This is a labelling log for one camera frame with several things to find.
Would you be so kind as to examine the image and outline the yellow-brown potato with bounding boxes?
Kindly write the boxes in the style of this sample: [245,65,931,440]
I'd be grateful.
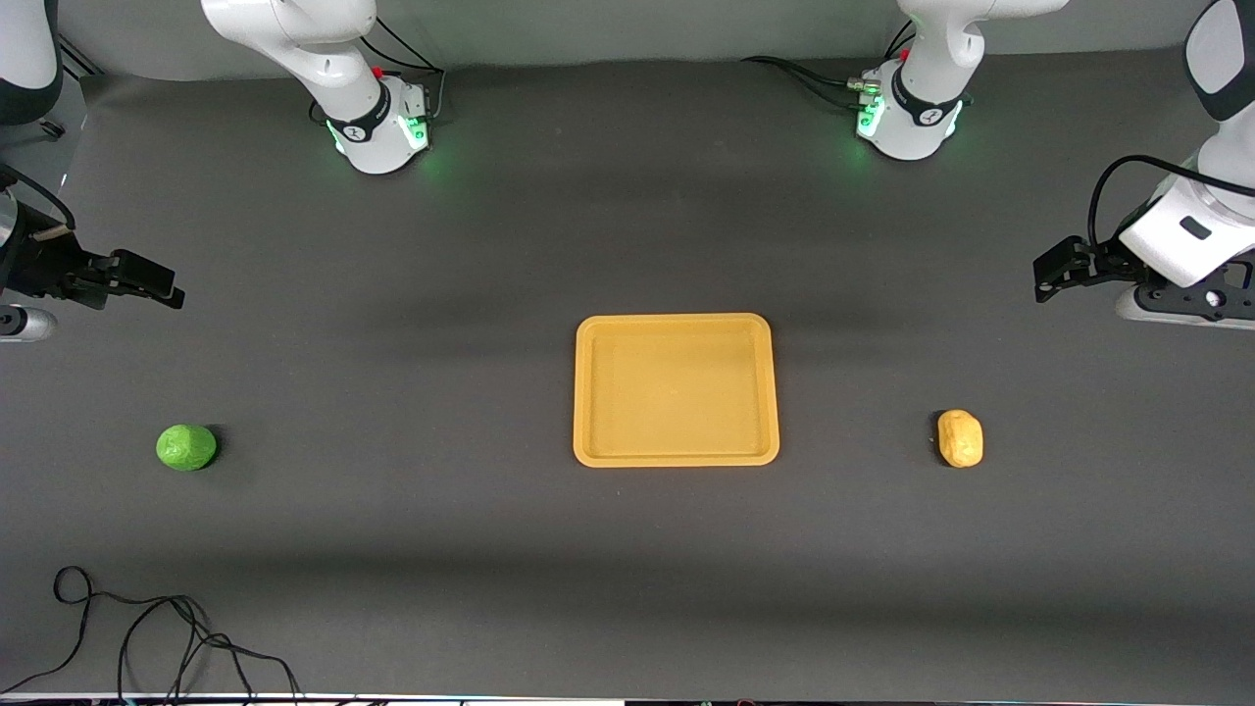
[936,410,984,469]

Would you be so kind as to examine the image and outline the yellow plastic tray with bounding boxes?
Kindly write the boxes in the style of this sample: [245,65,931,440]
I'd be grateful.
[573,313,781,469]

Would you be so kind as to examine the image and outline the black right arm base cables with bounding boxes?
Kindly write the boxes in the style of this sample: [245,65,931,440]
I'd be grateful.
[358,15,447,124]

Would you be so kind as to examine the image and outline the thin black loose cable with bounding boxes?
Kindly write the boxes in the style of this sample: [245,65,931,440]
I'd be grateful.
[0,566,305,706]

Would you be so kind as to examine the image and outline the black arm base cables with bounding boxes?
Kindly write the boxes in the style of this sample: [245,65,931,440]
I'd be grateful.
[358,15,447,124]
[740,20,918,111]

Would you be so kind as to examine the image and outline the grey metal frame rail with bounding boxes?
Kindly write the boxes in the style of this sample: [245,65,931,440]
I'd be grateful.
[57,34,104,79]

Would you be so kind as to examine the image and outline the green apple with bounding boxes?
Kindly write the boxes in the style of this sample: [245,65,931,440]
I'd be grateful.
[156,424,218,473]

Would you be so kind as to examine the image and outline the black left arm base cables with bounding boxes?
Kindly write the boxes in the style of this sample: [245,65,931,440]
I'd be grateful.
[740,20,918,111]

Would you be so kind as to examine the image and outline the dark grey table mat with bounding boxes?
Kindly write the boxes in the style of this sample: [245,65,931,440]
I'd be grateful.
[0,44,1255,699]

